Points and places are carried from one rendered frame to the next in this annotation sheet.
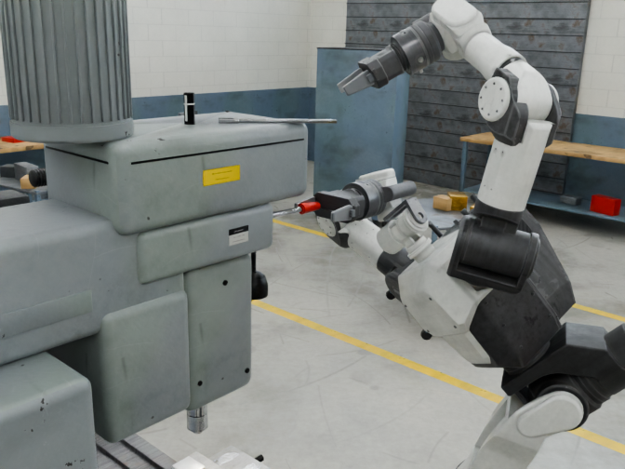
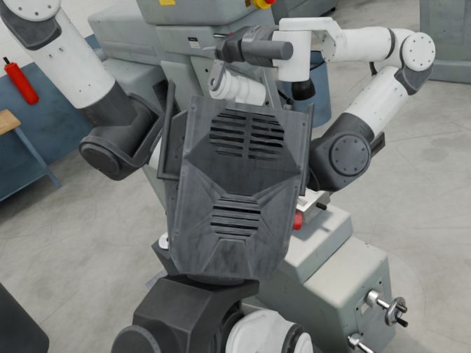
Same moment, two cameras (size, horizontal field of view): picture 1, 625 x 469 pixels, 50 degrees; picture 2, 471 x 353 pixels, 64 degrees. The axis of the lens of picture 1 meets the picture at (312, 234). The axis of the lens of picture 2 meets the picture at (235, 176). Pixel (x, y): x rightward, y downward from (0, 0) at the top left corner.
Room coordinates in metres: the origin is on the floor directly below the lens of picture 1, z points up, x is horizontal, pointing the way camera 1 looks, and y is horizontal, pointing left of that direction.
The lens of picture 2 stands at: (1.67, -0.95, 1.97)
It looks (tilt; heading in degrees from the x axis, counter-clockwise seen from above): 34 degrees down; 110
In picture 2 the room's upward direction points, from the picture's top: 21 degrees counter-clockwise
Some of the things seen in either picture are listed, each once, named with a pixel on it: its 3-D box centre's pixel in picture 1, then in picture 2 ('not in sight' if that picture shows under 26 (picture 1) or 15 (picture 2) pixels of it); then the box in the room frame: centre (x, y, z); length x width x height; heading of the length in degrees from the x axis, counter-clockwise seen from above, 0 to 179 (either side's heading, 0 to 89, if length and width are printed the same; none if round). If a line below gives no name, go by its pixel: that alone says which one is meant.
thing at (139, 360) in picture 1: (114, 346); (208, 80); (1.21, 0.38, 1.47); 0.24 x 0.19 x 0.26; 48
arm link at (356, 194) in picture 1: (349, 204); (251, 46); (1.50, -0.08, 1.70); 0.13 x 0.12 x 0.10; 48
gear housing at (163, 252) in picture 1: (175, 228); (212, 26); (1.32, 0.28, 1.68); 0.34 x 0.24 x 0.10; 138
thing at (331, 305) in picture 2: not in sight; (302, 276); (1.37, 0.23, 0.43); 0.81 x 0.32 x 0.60; 138
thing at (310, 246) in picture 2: not in sight; (282, 223); (1.35, 0.25, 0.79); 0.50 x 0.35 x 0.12; 138
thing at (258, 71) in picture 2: not in sight; (262, 97); (1.43, 0.18, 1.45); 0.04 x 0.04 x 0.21; 48
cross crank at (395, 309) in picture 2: not in sight; (386, 306); (1.73, -0.08, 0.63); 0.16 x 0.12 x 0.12; 138
